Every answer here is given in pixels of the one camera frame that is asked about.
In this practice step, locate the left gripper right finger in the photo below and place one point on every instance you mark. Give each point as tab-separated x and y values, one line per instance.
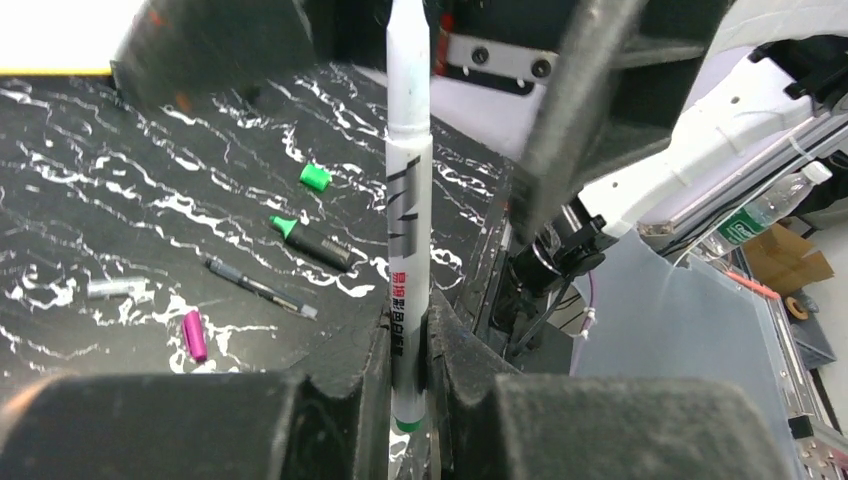
496	423

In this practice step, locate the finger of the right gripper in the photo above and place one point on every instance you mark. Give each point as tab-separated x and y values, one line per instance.
176	51

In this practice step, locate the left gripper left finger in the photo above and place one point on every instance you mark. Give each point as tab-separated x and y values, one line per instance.
327	417

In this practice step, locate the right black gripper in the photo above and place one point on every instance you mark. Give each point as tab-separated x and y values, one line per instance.
503	40

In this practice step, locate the magenta pen cap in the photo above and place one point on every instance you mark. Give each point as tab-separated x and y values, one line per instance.
194	336

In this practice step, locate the white marker pen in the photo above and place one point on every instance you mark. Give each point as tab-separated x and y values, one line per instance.
408	161

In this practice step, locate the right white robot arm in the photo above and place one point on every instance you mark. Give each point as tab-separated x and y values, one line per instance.
739	111

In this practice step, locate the black ballpoint pen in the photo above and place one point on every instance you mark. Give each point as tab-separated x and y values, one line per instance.
266	292

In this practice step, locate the clear pen cap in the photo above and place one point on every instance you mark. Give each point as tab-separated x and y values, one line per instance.
116	287

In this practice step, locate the yellow framed whiteboard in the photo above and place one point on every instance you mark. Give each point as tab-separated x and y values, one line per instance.
63	37

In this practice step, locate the green highlighter cap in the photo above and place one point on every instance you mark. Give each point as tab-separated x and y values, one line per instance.
315	178

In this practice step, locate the green tipped black highlighter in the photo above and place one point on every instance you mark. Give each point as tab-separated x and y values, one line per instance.
313	243

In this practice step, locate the plastic water bottle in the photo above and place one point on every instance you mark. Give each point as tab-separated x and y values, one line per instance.
758	215

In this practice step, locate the cardboard box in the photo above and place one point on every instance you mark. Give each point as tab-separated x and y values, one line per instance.
784	261

